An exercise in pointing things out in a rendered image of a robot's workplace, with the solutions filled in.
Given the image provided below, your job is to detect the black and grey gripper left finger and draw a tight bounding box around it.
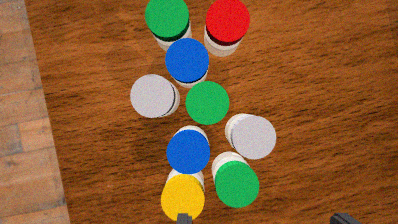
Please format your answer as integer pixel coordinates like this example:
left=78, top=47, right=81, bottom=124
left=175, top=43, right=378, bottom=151
left=176, top=213, right=192, bottom=224

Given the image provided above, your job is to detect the red-capped bottle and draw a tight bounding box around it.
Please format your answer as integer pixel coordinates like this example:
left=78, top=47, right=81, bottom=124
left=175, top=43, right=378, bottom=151
left=204, top=0, right=250, bottom=57

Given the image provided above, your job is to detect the white bottle with yellow cap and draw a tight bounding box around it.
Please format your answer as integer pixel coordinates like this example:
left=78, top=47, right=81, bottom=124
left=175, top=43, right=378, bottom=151
left=161, top=169, right=205, bottom=221

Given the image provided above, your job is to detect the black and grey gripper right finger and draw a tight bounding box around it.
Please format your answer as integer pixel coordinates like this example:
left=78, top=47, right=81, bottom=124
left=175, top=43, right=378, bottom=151
left=330, top=213, right=362, bottom=224

